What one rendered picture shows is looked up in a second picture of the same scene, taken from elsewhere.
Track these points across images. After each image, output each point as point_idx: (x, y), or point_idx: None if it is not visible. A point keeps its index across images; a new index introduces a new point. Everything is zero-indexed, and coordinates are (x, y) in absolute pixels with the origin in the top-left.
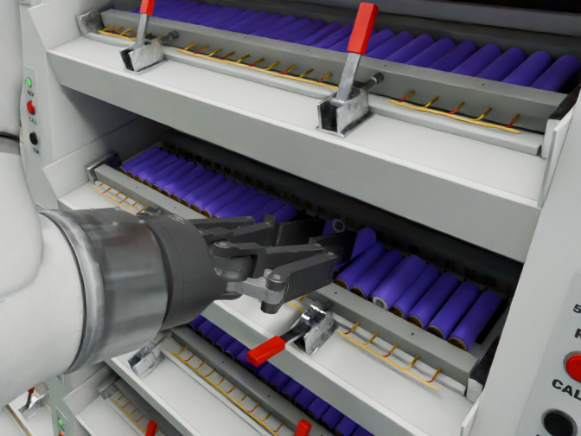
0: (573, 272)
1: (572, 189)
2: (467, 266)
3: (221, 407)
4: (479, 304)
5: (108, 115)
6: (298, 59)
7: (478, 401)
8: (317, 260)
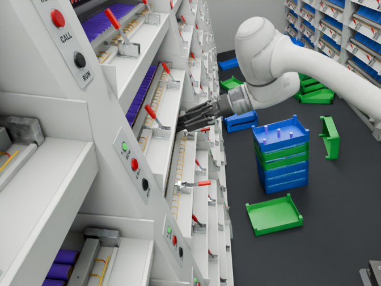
0: (187, 74)
1: None
2: None
3: (195, 197)
4: None
5: None
6: (154, 92)
7: (194, 103)
8: (193, 108)
